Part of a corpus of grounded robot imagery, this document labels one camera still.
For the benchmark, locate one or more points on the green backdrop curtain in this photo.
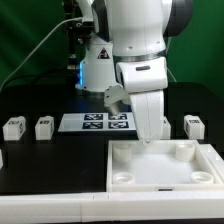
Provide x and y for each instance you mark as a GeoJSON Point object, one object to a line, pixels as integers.
{"type": "Point", "coordinates": [27, 40]}

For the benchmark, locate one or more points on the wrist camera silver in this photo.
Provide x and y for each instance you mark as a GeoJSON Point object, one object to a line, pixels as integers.
{"type": "Point", "coordinates": [113, 96]}

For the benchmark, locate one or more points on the white block left edge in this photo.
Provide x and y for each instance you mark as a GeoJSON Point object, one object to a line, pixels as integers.
{"type": "Point", "coordinates": [1, 159]}

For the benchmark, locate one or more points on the white obstacle wall right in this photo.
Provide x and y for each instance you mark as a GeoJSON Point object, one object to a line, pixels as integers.
{"type": "Point", "coordinates": [214, 158]}

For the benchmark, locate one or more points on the white obstacle wall front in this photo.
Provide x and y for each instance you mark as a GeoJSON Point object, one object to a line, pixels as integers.
{"type": "Point", "coordinates": [90, 207]}

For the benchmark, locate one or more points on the white sheet with tags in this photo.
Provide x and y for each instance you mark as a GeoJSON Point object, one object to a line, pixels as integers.
{"type": "Point", "coordinates": [82, 122]}

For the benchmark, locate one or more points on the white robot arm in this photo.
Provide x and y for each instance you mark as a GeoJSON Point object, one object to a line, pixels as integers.
{"type": "Point", "coordinates": [117, 50]}

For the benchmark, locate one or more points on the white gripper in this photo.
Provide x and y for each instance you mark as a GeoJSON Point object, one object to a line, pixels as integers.
{"type": "Point", "coordinates": [145, 76]}

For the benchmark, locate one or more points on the white square tabletop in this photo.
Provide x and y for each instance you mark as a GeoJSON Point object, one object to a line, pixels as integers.
{"type": "Point", "coordinates": [164, 165]}

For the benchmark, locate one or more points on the white obstacle wall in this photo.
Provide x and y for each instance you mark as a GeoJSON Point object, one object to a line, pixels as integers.
{"type": "Point", "coordinates": [90, 207]}
{"type": "Point", "coordinates": [214, 158]}

